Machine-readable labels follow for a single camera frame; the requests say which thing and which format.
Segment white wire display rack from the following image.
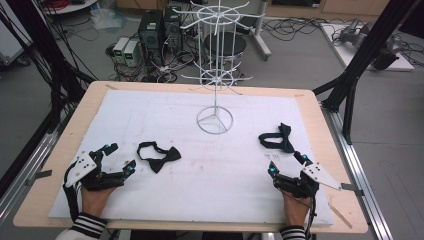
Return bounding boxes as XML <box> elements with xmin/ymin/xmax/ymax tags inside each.
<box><xmin>171</xmin><ymin>0</ymin><xmax>264</xmax><ymax>136</ymax></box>

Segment black round stool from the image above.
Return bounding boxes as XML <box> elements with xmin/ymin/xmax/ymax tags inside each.
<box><xmin>203</xmin><ymin>32</ymin><xmax>248</xmax><ymax>62</ymax></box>

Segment aluminium rail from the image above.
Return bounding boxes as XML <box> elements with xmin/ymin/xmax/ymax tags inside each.
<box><xmin>0</xmin><ymin>129</ymin><xmax>60</xmax><ymax>225</ymax></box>
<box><xmin>320</xmin><ymin>102</ymin><xmax>395</xmax><ymax>240</ymax></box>

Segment white stand leg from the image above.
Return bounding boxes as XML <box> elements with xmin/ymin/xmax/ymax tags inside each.
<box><xmin>248</xmin><ymin>0</ymin><xmax>273</xmax><ymax>62</ymax></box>

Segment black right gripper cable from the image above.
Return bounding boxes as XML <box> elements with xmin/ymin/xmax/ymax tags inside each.
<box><xmin>304</xmin><ymin>194</ymin><xmax>318</xmax><ymax>239</ymax></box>

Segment round white table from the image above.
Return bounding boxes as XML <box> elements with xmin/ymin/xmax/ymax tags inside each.
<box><xmin>42</xmin><ymin>0</ymin><xmax>99</xmax><ymax>16</ymax></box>

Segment white board with equipment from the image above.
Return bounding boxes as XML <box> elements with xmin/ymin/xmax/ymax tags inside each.
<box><xmin>320</xmin><ymin>23</ymin><xmax>415</xmax><ymax>72</ymax></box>

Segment metal clamp bracket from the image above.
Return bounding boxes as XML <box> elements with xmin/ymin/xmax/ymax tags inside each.
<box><xmin>24</xmin><ymin>169</ymin><xmax>54</xmax><ymax>187</ymax></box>
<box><xmin>340</xmin><ymin>182</ymin><xmax>365</xmax><ymax>198</ymax></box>

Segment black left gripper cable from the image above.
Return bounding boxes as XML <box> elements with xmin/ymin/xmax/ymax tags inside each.
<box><xmin>63</xmin><ymin>164</ymin><xmax>81</xmax><ymax>223</ymax></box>

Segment person's right hand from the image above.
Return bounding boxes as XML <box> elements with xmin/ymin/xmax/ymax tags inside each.
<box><xmin>281</xmin><ymin>190</ymin><xmax>312</xmax><ymax>228</ymax></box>

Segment black floor cables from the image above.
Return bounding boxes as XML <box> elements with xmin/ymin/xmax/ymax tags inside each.
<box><xmin>261</xmin><ymin>16</ymin><xmax>336</xmax><ymax>43</ymax></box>

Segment person's left hand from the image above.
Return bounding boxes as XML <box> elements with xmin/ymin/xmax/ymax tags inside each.
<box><xmin>80</xmin><ymin>185</ymin><xmax>117</xmax><ymax>218</ymax></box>

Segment white foam mat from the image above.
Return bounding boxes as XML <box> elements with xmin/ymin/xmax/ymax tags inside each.
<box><xmin>48</xmin><ymin>89</ymin><xmax>334</xmax><ymax>226</ymax></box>

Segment black computer tower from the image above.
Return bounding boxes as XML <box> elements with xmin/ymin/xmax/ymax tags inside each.
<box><xmin>138</xmin><ymin>9</ymin><xmax>165</xmax><ymax>66</ymax></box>
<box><xmin>163</xmin><ymin>6</ymin><xmax>184</xmax><ymax>54</ymax></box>

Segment tangle of floor cables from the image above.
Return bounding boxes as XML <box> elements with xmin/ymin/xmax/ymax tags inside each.
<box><xmin>105</xmin><ymin>43</ymin><xmax>201</xmax><ymax>84</ymax></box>

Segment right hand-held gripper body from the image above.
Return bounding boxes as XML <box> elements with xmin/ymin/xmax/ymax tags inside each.
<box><xmin>272</xmin><ymin>162</ymin><xmax>343</xmax><ymax>200</ymax></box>

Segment black frame stand with cables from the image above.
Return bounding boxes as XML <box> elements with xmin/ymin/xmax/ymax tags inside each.
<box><xmin>0</xmin><ymin>0</ymin><xmax>98</xmax><ymax>134</ymax></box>

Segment black bow tie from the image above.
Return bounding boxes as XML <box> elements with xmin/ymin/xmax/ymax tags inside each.
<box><xmin>136</xmin><ymin>141</ymin><xmax>183</xmax><ymax>174</ymax></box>
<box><xmin>258</xmin><ymin>122</ymin><xmax>296</xmax><ymax>154</ymax></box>

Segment clear plastic bag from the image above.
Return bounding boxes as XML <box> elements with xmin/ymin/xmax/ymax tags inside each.
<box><xmin>90</xmin><ymin>7</ymin><xmax>128</xmax><ymax>33</ymax></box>

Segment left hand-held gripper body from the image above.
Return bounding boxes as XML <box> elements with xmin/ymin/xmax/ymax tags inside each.
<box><xmin>63</xmin><ymin>149</ymin><xmax>126</xmax><ymax>193</ymax></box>

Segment white power supply unit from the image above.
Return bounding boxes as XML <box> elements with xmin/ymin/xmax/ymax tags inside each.
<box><xmin>123</xmin><ymin>40</ymin><xmax>141</xmax><ymax>68</ymax></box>
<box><xmin>112</xmin><ymin>37</ymin><xmax>130</xmax><ymax>64</ymax></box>

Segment wooden strip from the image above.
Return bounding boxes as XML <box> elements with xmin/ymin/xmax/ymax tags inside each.
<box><xmin>327</xmin><ymin>201</ymin><xmax>354</xmax><ymax>230</ymax></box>

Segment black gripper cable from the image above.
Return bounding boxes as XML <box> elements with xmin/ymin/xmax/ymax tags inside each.
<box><xmin>304</xmin><ymin>194</ymin><xmax>318</xmax><ymax>239</ymax></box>
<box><xmin>63</xmin><ymin>164</ymin><xmax>81</xmax><ymax>223</ymax></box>

